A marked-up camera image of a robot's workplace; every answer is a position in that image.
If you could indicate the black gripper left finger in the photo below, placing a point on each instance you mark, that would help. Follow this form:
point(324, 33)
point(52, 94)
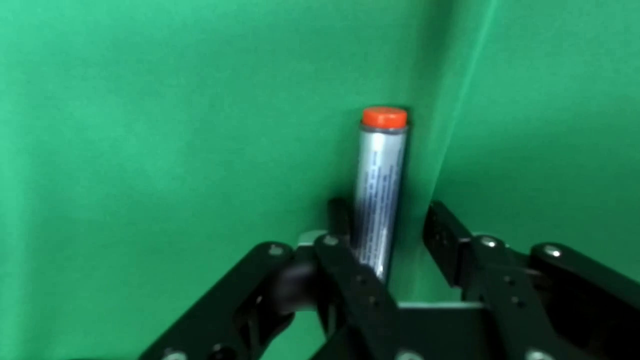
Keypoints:
point(340, 286)

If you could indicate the red marker with grey barrel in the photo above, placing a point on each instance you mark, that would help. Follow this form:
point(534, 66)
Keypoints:
point(381, 186)

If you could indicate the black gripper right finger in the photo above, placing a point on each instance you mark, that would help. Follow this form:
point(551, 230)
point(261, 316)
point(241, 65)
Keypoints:
point(533, 301)

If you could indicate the green table cloth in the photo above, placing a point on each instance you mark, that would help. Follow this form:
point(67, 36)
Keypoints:
point(166, 133)

